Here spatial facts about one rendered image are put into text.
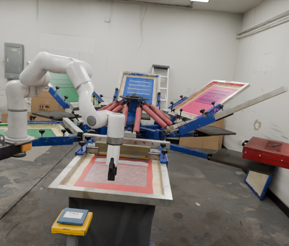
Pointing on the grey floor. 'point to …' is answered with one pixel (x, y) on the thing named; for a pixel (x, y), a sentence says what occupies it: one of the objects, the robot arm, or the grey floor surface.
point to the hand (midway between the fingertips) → (112, 174)
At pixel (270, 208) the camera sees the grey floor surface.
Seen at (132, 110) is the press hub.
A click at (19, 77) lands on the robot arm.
